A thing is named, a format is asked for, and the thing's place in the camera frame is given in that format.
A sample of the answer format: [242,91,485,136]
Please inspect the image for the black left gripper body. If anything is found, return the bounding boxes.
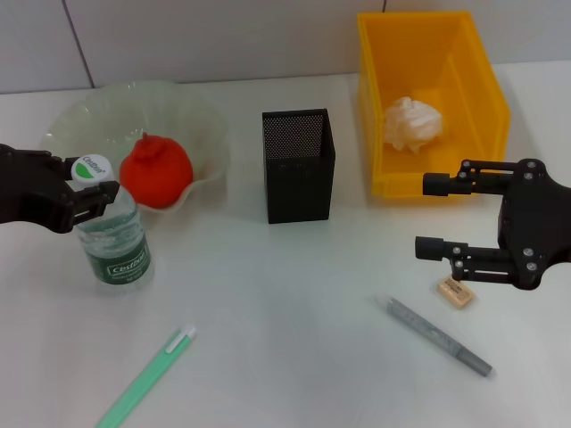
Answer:
[0,143,75,234]

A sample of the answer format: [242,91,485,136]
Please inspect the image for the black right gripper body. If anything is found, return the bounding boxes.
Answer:
[497,158,571,292]

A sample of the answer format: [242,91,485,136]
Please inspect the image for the white paper ball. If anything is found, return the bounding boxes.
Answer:
[384,95,445,155]

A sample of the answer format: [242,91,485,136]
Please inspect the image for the clear green-label water bottle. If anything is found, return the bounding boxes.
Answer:
[70,153,156,297]

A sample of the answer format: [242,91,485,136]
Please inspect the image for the small beige eraser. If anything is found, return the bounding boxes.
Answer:
[434,276,475,309]

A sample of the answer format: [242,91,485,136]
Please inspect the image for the grey pen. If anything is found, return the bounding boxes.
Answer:
[374,294,494,379]

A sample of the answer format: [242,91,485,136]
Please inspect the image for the pale green glass fruit plate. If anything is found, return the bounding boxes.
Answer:
[42,79,231,216]

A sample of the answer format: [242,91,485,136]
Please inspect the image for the black mesh pen holder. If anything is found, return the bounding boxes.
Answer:
[261,107,336,225]

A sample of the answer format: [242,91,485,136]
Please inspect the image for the green pen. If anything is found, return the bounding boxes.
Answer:
[95,324,198,428]

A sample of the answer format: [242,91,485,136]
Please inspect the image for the yellow plastic bin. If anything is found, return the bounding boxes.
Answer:
[356,11,512,200]

